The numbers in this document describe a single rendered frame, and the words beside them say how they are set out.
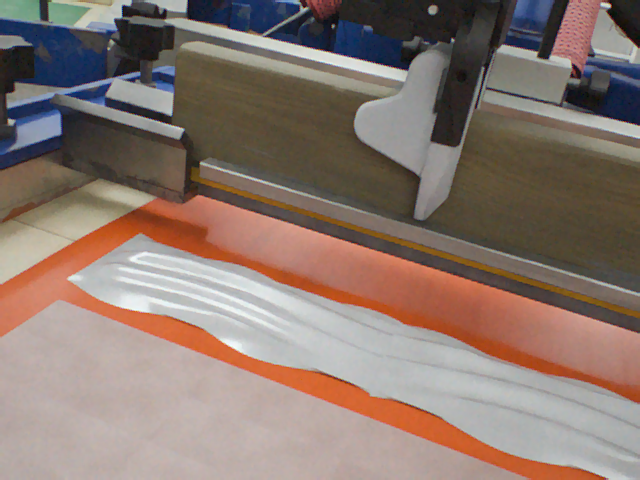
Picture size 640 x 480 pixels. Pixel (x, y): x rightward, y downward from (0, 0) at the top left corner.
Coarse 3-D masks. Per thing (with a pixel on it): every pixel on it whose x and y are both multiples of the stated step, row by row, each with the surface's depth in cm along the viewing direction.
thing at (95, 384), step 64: (64, 256) 36; (256, 256) 40; (320, 256) 41; (384, 256) 43; (0, 320) 30; (64, 320) 31; (128, 320) 32; (0, 384) 26; (64, 384) 27; (128, 384) 28; (192, 384) 28; (256, 384) 29; (320, 384) 30; (0, 448) 23; (64, 448) 24; (128, 448) 24; (192, 448) 25; (256, 448) 25; (320, 448) 26
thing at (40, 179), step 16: (32, 160) 39; (48, 160) 41; (0, 176) 37; (16, 176) 38; (32, 176) 40; (48, 176) 41; (64, 176) 43; (80, 176) 44; (0, 192) 38; (16, 192) 39; (32, 192) 40; (48, 192) 42; (64, 192) 43; (0, 208) 38; (16, 208) 39; (32, 208) 41
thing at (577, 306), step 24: (216, 192) 41; (288, 216) 40; (360, 240) 39; (384, 240) 38; (432, 264) 38; (456, 264) 37; (504, 288) 37; (528, 288) 36; (576, 312) 36; (600, 312) 35
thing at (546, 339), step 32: (448, 288) 40; (480, 288) 41; (416, 320) 36; (448, 320) 37; (480, 320) 37; (512, 320) 38; (544, 320) 39; (576, 320) 39; (512, 352) 35; (544, 352) 35; (576, 352) 36; (608, 352) 37; (608, 384) 34; (384, 416) 29; (416, 416) 29; (352, 448) 26; (384, 448) 27; (416, 448) 27; (448, 448) 27; (480, 448) 28
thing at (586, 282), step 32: (256, 192) 37; (288, 192) 37; (320, 192) 37; (384, 224) 35; (416, 224) 35; (480, 256) 34; (512, 256) 33; (544, 256) 34; (576, 288) 33; (608, 288) 32
